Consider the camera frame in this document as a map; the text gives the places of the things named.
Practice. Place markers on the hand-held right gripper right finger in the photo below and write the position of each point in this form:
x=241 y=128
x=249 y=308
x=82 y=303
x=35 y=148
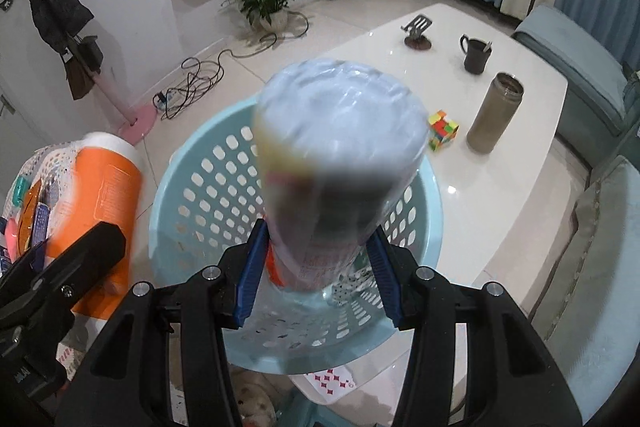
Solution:
x=384 y=277

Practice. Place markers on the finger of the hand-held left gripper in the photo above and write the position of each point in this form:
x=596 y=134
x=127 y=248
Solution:
x=95 y=249
x=27 y=267

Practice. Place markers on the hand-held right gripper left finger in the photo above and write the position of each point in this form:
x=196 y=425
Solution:
x=250 y=272

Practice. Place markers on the orange canister with white lid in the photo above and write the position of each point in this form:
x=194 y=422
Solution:
x=110 y=187

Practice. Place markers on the light blue perforated basket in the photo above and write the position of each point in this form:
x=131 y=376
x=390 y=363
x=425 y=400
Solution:
x=167 y=192

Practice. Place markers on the clear plastic-wrapped bottle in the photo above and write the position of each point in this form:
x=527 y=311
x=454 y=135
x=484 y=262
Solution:
x=340 y=132

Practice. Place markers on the orange packet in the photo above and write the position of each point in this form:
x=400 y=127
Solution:
x=27 y=219

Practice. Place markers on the blue packet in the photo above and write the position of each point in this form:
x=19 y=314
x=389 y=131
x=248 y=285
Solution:
x=41 y=219

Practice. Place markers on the green plastic item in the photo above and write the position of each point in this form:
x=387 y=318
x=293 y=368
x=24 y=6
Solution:
x=18 y=192

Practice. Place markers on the white perforated basket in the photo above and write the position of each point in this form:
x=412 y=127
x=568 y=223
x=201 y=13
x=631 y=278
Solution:
x=50 y=157

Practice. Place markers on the red playing card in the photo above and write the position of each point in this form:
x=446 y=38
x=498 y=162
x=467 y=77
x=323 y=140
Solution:
x=330 y=381

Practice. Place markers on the pink coat stand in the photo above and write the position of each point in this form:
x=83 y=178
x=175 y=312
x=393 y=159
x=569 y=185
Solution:
x=137 y=122

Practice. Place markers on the colourful puzzle cube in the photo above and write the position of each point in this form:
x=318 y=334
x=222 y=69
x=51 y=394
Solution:
x=442 y=131

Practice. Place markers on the power strip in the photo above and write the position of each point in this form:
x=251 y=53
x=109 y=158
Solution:
x=164 y=99

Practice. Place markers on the brown hanging bag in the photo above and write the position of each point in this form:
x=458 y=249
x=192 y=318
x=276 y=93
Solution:
x=77 y=74

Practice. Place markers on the brown thermos bottle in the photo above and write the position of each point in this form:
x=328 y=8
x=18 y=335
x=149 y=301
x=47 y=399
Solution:
x=492 y=117

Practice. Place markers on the grey-green sofa seat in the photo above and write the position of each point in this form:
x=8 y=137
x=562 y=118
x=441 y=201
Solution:
x=595 y=267

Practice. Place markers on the dark mug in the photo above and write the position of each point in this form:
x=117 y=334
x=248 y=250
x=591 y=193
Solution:
x=475 y=57

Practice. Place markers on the metal phone stand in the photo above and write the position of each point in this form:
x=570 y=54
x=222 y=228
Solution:
x=417 y=39

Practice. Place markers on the blue sofa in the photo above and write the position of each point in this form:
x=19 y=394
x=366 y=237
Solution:
x=575 y=57

